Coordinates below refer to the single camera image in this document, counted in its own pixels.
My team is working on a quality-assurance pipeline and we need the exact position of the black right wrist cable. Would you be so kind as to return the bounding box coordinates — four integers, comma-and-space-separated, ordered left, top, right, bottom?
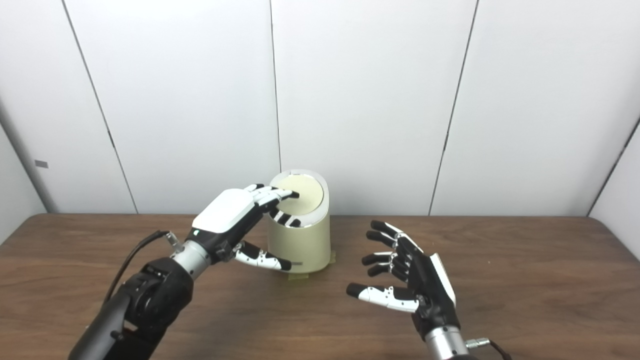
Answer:
465, 337, 512, 360

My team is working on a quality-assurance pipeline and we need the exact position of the cream-colored lidded bin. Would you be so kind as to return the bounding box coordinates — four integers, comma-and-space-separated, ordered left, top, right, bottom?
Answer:
267, 169, 332, 274

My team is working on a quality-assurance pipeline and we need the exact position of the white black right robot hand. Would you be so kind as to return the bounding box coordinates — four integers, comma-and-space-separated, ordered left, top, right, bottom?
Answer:
346, 220, 461, 343

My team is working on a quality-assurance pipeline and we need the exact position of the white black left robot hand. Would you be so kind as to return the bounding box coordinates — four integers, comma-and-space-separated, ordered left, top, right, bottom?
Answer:
191, 183, 301, 272

